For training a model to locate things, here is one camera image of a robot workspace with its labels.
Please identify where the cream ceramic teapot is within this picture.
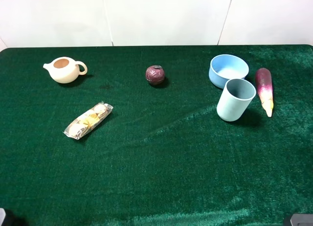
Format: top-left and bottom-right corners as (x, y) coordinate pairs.
(43, 57), (88, 84)

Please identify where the purple cabbage ball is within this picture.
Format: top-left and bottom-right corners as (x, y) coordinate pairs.
(145, 66), (165, 85)

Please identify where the green velvet tablecloth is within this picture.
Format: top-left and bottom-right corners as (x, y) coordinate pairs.
(0, 45), (313, 226)

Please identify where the clear wrapped snack packet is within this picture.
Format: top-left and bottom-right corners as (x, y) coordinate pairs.
(63, 102), (113, 140)

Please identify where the blue plastic bowl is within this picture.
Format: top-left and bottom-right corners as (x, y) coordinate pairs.
(208, 54), (249, 89)

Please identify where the light blue plastic cup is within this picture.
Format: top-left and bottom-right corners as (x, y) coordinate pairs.
(217, 79), (256, 122)

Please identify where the purple toy eggplant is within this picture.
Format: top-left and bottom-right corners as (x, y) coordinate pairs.
(255, 68), (274, 117)

